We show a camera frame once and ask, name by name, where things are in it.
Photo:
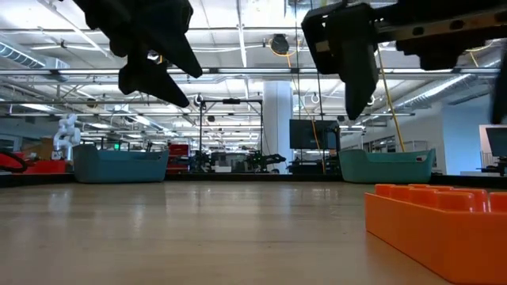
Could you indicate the orange toy building block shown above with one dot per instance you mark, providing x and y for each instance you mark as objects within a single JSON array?
[{"x": 435, "y": 237}]

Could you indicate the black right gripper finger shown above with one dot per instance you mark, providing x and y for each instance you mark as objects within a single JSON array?
[
  {"x": 352, "y": 59},
  {"x": 501, "y": 87}
]

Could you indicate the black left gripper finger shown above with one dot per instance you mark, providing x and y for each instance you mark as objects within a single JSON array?
[
  {"x": 146, "y": 79},
  {"x": 178, "y": 51}
]

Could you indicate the black tabletop robot arm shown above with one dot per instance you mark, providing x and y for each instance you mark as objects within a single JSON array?
[{"x": 269, "y": 159}]

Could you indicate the brown cardboard box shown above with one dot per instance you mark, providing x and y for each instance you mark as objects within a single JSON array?
[{"x": 39, "y": 150}]

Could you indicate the silver ventilation duct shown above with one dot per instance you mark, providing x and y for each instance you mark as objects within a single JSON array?
[
  {"x": 24, "y": 57},
  {"x": 435, "y": 92}
]

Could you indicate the teal green plastic bin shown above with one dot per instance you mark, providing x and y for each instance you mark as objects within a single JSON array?
[{"x": 384, "y": 168}]

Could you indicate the red tool cabinet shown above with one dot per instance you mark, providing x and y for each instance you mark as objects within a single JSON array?
[{"x": 178, "y": 152}]

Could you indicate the black metal gantry frame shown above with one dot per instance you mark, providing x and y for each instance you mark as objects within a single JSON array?
[{"x": 231, "y": 101}]

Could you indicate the dusty blue plastic bin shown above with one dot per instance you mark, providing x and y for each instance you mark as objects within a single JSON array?
[{"x": 119, "y": 168}]

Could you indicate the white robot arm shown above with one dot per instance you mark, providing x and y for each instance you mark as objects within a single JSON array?
[{"x": 67, "y": 134}]

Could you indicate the white building column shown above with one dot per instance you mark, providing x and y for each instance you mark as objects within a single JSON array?
[{"x": 277, "y": 118}]

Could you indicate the black monitor screen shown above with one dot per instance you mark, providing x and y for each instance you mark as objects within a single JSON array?
[
  {"x": 498, "y": 141},
  {"x": 305, "y": 134}
]

